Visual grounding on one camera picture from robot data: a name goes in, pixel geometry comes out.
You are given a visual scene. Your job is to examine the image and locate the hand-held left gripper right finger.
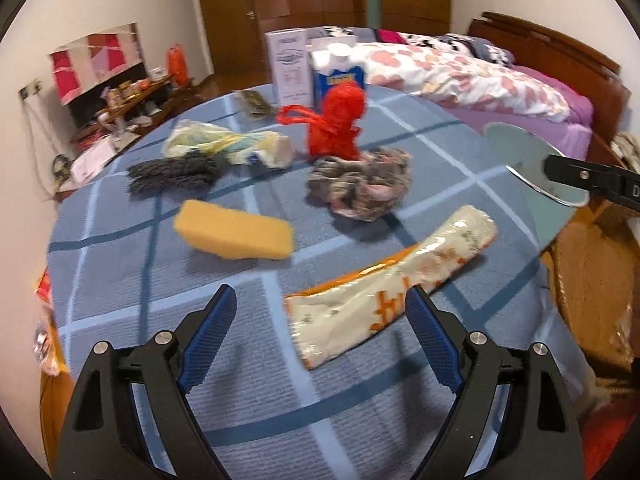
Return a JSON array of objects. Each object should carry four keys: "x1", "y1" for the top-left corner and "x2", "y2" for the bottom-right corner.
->
[{"x1": 404, "y1": 285, "x2": 586, "y2": 480}]

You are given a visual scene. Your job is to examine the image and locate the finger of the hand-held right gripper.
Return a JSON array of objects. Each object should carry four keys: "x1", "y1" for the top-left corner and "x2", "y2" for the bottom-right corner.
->
[{"x1": 544, "y1": 154, "x2": 623, "y2": 205}]

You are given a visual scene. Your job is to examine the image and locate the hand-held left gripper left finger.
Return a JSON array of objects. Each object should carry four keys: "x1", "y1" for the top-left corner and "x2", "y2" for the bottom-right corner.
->
[{"x1": 54, "y1": 285, "x2": 238, "y2": 480}]

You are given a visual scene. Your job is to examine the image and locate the light blue metal bin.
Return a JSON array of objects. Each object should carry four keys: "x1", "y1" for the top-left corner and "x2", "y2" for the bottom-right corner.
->
[{"x1": 482, "y1": 121, "x2": 592, "y2": 256}]

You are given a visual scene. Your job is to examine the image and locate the orange white snack packet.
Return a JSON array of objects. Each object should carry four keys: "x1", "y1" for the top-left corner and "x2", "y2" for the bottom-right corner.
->
[{"x1": 284, "y1": 204, "x2": 500, "y2": 371}]

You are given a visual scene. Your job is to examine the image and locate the yellow sponge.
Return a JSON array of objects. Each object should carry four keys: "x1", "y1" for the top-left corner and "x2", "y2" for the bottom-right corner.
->
[{"x1": 173, "y1": 200, "x2": 295, "y2": 261}]

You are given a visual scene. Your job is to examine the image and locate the yellow plastic bag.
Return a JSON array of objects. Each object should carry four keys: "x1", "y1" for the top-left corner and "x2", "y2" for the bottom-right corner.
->
[{"x1": 161, "y1": 120, "x2": 295, "y2": 168}]

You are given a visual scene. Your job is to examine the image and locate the red yarn toy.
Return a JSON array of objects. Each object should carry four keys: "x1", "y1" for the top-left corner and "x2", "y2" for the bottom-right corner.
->
[{"x1": 276, "y1": 81, "x2": 369, "y2": 162}]

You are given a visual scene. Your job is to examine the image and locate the beige clothes pile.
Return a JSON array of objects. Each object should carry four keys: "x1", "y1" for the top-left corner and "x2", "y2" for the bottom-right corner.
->
[{"x1": 607, "y1": 132, "x2": 640, "y2": 171}]

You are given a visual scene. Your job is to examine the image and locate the purple bed sheet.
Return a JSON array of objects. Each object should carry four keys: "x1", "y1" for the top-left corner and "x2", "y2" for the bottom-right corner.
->
[{"x1": 440, "y1": 62, "x2": 596, "y2": 148}]

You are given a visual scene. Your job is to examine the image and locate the blue plaid tablecloth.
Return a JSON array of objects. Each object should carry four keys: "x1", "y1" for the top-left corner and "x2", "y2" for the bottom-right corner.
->
[{"x1": 46, "y1": 84, "x2": 596, "y2": 480}]

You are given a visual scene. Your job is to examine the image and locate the wooden bed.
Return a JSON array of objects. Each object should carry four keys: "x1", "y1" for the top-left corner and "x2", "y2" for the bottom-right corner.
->
[{"x1": 440, "y1": 11, "x2": 633, "y2": 161}]

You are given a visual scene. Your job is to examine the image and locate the clear plastic bag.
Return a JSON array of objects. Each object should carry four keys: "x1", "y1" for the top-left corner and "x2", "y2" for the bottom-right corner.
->
[
  {"x1": 617, "y1": 300, "x2": 640, "y2": 356},
  {"x1": 34, "y1": 317, "x2": 70, "y2": 376}
]

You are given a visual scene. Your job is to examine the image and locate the heart print duvet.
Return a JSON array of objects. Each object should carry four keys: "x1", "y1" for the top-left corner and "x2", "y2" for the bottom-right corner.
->
[{"x1": 350, "y1": 40, "x2": 571, "y2": 122}]

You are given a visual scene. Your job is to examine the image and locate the orange snack bag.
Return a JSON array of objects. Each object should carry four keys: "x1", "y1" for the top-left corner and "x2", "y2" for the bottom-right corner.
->
[{"x1": 32, "y1": 270, "x2": 55, "y2": 311}]

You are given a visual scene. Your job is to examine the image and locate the striped cow print blanket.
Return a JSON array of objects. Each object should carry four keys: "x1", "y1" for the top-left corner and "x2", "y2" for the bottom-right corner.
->
[{"x1": 320, "y1": 25, "x2": 516, "y2": 66}]

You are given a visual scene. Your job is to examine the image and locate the white paper sheet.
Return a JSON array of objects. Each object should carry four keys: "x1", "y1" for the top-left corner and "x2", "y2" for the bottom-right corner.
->
[{"x1": 70, "y1": 137, "x2": 121, "y2": 181}]

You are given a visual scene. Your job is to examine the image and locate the small dark packet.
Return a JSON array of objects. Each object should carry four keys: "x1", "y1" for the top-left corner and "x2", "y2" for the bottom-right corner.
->
[{"x1": 234, "y1": 90, "x2": 277, "y2": 121}]

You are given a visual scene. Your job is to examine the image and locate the wooden television stand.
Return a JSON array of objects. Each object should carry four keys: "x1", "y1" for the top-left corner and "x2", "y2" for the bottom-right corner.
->
[{"x1": 60, "y1": 77, "x2": 201, "y2": 201}]

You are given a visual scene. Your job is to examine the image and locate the black television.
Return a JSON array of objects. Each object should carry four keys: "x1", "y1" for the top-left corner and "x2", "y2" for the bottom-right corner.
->
[{"x1": 70, "y1": 55, "x2": 151, "y2": 128}]

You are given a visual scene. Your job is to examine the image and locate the blue milk carton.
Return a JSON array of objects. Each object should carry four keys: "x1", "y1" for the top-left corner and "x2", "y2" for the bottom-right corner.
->
[{"x1": 307, "y1": 36, "x2": 368, "y2": 108}]

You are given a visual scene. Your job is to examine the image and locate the orange plastic bag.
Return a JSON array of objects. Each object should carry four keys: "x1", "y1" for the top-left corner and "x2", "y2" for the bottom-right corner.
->
[{"x1": 167, "y1": 45, "x2": 190, "y2": 87}]

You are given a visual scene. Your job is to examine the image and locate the white milk carton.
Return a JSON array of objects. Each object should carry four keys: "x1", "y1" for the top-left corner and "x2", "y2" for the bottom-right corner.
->
[{"x1": 265, "y1": 28, "x2": 310, "y2": 108}]

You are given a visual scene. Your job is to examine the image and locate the patchwork cloth cover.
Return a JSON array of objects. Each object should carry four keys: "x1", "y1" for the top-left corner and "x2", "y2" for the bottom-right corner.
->
[{"x1": 48, "y1": 22, "x2": 146, "y2": 107}]

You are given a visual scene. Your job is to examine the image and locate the wooden door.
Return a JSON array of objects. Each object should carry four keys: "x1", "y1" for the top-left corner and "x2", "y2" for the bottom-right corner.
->
[{"x1": 197, "y1": 0, "x2": 261, "y2": 78}]

